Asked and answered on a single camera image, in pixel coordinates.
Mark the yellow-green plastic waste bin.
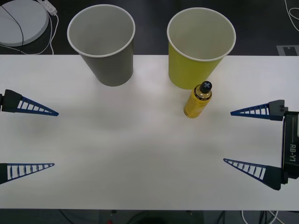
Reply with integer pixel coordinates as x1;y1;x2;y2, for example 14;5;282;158
166;7;237;90

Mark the white cable under table edge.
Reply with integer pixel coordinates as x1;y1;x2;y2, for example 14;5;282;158
241;210;279;224

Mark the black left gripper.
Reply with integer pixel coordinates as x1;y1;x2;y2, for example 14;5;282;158
0;89;59;185

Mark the white round floor plate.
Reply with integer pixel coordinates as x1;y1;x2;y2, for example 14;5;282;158
0;0;50;46

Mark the grey plastic waste bin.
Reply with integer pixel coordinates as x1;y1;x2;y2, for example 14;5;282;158
67;4;136;87

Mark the thin black floor cable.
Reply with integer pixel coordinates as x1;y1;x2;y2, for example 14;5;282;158
0;4;25;55

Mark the looped white floor cable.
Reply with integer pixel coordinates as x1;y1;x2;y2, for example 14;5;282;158
284;0;299;32

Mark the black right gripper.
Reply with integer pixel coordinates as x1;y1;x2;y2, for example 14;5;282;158
223;99;299;191

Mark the white power strip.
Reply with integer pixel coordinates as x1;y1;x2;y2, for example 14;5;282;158
38;0;58;16

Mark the yellow bottle with black cap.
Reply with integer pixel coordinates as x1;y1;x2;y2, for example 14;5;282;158
183;81;214;119

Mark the white cable of power strip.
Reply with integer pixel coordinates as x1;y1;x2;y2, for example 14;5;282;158
0;13;59;56

